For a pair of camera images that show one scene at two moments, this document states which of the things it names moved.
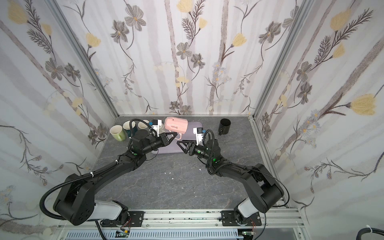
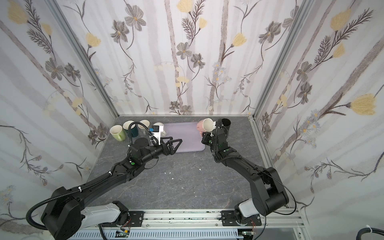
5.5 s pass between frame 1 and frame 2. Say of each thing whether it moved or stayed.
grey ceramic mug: stayed
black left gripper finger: moved
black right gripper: moved
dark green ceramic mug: stayed
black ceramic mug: stayed
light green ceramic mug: stayed
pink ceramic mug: moved
